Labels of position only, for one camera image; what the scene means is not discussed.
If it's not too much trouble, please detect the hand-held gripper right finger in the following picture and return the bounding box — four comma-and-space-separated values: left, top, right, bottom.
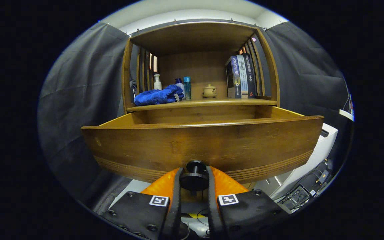
206, 166, 291, 240

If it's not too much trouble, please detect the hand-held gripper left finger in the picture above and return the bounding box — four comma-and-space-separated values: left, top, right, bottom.
100, 167, 184, 240

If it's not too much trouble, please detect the black drawer knob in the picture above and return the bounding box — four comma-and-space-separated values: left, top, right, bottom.
179, 160, 210, 191

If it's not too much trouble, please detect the wooden drawer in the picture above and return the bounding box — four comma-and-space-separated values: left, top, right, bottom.
81, 106, 324, 184

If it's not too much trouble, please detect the wooden countertop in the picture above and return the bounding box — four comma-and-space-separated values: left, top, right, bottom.
126, 98, 277, 112

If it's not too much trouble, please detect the wooden cabinet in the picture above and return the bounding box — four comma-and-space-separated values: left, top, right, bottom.
121, 22, 281, 114

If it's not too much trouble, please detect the black electronic device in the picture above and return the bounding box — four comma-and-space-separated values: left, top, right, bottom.
279, 160, 334, 210

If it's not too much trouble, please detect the blue towel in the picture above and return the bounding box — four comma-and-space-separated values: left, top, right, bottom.
134, 84, 184, 106

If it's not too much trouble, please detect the beige lidded teacup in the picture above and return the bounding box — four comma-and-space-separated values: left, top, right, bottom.
202, 84, 217, 98

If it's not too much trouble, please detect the teal bottle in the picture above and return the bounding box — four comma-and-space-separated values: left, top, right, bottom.
183, 76, 192, 100

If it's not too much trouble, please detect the white bottle with blue cap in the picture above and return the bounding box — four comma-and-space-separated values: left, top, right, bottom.
175, 78, 186, 100

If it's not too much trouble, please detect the white table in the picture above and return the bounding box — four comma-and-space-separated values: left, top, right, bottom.
255, 123, 339, 200

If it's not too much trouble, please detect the book with blue spine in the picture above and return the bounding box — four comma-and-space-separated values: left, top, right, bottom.
226, 56, 242, 99

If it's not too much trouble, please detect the book with black spine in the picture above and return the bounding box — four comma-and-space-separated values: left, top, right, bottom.
244, 53, 256, 98

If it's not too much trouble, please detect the black backdrop cloth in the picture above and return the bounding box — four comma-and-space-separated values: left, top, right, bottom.
38, 20, 349, 207

